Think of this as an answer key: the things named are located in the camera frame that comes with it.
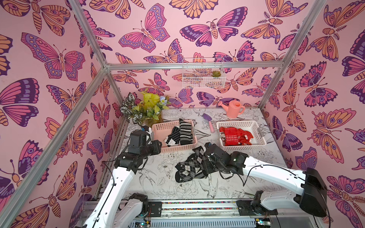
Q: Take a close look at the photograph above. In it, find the white wire wall basket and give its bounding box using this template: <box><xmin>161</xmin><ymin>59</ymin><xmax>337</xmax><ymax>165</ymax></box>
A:
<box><xmin>181</xmin><ymin>62</ymin><xmax>226</xmax><ymax>89</ymax></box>

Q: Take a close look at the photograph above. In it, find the purple pink garden trowel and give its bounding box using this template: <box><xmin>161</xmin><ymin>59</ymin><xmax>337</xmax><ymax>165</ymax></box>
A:
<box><xmin>202</xmin><ymin>113</ymin><xmax>215</xmax><ymax>133</ymax></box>

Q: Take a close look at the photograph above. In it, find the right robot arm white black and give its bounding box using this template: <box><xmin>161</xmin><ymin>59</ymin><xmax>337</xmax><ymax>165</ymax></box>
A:
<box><xmin>202</xmin><ymin>142</ymin><xmax>328</xmax><ymax>218</ymax></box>

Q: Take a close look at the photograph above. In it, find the small green succulent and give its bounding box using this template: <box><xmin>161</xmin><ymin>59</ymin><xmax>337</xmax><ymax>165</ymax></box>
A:
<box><xmin>211</xmin><ymin>70</ymin><xmax>221</xmax><ymax>78</ymax></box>

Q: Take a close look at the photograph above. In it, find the black pinstripe sock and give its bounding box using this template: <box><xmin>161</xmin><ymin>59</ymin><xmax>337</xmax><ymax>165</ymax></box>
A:
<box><xmin>164</xmin><ymin>126</ymin><xmax>181</xmax><ymax>147</ymax></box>

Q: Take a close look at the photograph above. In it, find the white plastic basket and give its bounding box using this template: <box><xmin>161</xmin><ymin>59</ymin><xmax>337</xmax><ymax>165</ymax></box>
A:
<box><xmin>216</xmin><ymin>120</ymin><xmax>267</xmax><ymax>151</ymax></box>

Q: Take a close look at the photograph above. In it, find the pink plastic basket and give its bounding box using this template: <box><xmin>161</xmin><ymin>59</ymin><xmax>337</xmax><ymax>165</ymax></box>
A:
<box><xmin>152</xmin><ymin>119</ymin><xmax>198</xmax><ymax>153</ymax></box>

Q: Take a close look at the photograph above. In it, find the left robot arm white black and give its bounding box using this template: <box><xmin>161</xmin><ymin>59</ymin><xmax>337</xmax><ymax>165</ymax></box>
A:
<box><xmin>82</xmin><ymin>125</ymin><xmax>162</xmax><ymax>228</ymax></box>

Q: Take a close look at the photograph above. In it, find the black white striped sock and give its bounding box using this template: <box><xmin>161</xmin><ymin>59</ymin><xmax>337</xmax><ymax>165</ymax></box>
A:
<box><xmin>179</xmin><ymin>119</ymin><xmax>193</xmax><ymax>145</ymax></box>

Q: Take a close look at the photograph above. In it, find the pink watering can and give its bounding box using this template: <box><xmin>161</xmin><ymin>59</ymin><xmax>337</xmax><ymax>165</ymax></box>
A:
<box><xmin>218</xmin><ymin>100</ymin><xmax>246</xmax><ymax>119</ymax></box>

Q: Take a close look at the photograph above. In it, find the artificial plant bouquet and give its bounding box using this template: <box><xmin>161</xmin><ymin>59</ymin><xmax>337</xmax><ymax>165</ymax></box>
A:
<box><xmin>119</xmin><ymin>92</ymin><xmax>171</xmax><ymax>127</ymax></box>

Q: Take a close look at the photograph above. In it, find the red patterned sock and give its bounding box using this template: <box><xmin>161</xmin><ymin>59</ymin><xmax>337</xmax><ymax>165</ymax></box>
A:
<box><xmin>219</xmin><ymin>127</ymin><xmax>254</xmax><ymax>146</ymax></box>

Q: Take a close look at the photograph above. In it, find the black plaid sock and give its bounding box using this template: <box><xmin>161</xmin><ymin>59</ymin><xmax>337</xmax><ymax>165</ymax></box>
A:
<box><xmin>187</xmin><ymin>146</ymin><xmax>205</xmax><ymax>173</ymax></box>

